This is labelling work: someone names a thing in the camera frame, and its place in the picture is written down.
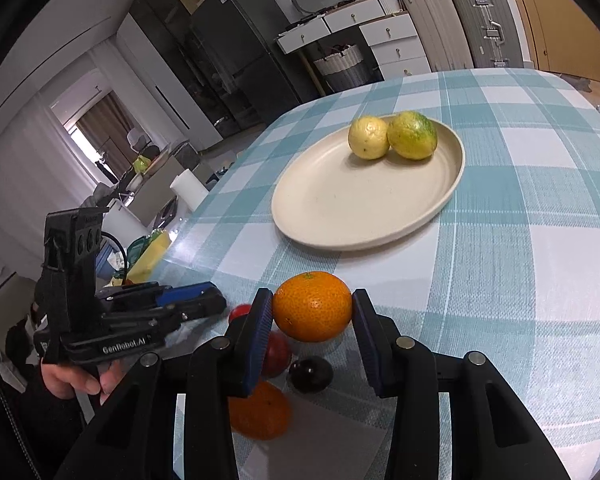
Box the brown curtain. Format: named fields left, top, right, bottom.
left=76, top=91, right=142, bottom=173

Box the yellow plastic bag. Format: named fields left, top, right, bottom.
left=127, top=230, right=173, bottom=283

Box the white drawer cabinet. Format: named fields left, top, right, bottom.
left=275, top=0, right=433, bottom=81

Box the orange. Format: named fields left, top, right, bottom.
left=228, top=380, right=292, bottom=441
left=272, top=271, right=353, bottom=343

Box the dark plum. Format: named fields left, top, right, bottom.
left=287, top=356, right=334, bottom=394

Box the beige suitcase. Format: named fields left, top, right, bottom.
left=397, top=0, right=476, bottom=73

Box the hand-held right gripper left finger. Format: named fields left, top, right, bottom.
left=52, top=287, right=274, bottom=480

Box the cream oval plate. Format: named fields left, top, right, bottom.
left=271, top=115, right=466, bottom=251

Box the teal checkered tablecloth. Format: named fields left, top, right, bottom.
left=157, top=67, right=600, bottom=480

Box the dark glass cabinet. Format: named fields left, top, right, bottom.
left=129, top=0, right=231, bottom=136

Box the silver suitcase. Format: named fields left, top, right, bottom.
left=447, top=0, right=526, bottom=68

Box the dark fridge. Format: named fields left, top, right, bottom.
left=190, top=0, right=306, bottom=128

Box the person's left hand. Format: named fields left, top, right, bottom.
left=40, top=359, right=127, bottom=407

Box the yellow lemon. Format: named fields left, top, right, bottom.
left=348, top=116, right=392, bottom=161

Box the white-rimmed grey laundry basket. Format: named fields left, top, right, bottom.
left=312, top=44, right=371, bottom=93

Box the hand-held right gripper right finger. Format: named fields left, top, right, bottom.
left=351, top=288, right=573, bottom=480

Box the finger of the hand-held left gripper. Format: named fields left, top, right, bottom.
left=97, top=282, right=173, bottom=308
left=155, top=283, right=228, bottom=323

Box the white paper towel roll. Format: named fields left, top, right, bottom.
left=170, top=167, right=210, bottom=211

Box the wooden door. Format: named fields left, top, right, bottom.
left=497, top=0, right=600, bottom=83

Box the black cable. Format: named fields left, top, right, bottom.
left=101, top=232, right=130, bottom=281

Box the person's left forearm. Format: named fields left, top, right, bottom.
left=0, top=375, right=97, bottom=480

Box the green-yellow lemon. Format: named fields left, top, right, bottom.
left=387, top=111, right=438, bottom=161

